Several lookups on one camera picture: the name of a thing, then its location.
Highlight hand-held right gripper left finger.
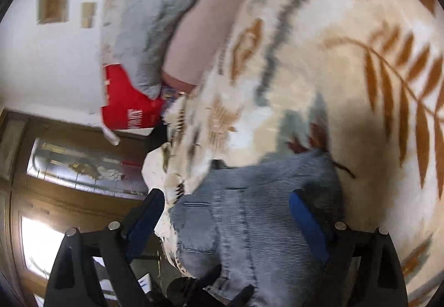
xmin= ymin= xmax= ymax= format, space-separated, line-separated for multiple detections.
xmin=43 ymin=188 xmax=174 ymax=307

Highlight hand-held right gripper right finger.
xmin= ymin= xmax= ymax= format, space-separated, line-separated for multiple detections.
xmin=289 ymin=188 xmax=410 ymax=307

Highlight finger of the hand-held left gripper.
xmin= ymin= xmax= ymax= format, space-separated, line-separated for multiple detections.
xmin=208 ymin=284 xmax=256 ymax=307

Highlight grey-blue denim pants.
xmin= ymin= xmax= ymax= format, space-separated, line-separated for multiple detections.
xmin=168 ymin=149 xmax=348 ymax=307

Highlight white patterned cloth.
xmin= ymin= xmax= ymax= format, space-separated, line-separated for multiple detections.
xmin=142 ymin=142 xmax=195 ymax=277

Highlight wooden door with glass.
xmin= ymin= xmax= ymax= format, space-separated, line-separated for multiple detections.
xmin=0 ymin=107 xmax=178 ymax=307

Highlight black cloth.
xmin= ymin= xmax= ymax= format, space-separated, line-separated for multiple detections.
xmin=152 ymin=124 xmax=171 ymax=149

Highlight red shopping bag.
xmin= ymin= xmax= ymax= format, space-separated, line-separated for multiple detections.
xmin=100 ymin=62 xmax=166 ymax=147

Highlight colourful packet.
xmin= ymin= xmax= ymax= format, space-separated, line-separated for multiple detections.
xmin=161 ymin=83 xmax=190 ymax=100

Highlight cream leaf-print blanket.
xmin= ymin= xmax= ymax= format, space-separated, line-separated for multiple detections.
xmin=162 ymin=0 xmax=444 ymax=307

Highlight grey quilted pillow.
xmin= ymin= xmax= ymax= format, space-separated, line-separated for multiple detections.
xmin=112 ymin=0 xmax=209 ymax=100

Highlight pink and brown sofa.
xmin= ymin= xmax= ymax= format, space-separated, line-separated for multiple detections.
xmin=161 ymin=0 xmax=286 ymax=93

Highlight small beige wall switch plate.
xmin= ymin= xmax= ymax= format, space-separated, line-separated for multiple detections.
xmin=80 ymin=1 xmax=97 ymax=29

